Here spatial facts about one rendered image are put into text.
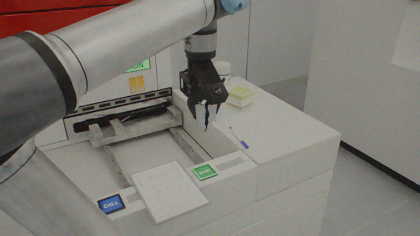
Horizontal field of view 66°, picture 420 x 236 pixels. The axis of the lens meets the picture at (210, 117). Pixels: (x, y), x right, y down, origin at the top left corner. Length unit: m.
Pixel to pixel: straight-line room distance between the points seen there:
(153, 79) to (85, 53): 1.01
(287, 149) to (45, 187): 0.73
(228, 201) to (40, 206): 0.59
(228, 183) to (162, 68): 0.64
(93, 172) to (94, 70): 0.86
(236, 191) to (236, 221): 0.12
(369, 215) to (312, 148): 1.34
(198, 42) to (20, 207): 0.46
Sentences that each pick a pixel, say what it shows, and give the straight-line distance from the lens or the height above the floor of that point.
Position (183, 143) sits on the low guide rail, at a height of 0.85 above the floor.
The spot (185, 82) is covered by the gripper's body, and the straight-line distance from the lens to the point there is 0.79.
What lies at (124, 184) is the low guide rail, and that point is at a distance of 1.08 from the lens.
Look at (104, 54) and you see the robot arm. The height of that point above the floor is 1.42.
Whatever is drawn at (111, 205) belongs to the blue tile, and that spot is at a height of 0.96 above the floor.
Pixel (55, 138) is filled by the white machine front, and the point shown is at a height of 0.86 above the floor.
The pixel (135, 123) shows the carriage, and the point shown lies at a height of 0.88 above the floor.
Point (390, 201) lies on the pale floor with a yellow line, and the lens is 2.55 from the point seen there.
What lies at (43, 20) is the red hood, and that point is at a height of 1.31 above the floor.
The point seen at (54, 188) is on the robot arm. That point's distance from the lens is 0.50.
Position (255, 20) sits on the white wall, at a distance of 3.46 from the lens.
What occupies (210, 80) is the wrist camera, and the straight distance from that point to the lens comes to 0.72.
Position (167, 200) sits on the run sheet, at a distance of 0.83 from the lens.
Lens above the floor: 1.52
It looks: 28 degrees down
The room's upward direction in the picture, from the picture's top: straight up
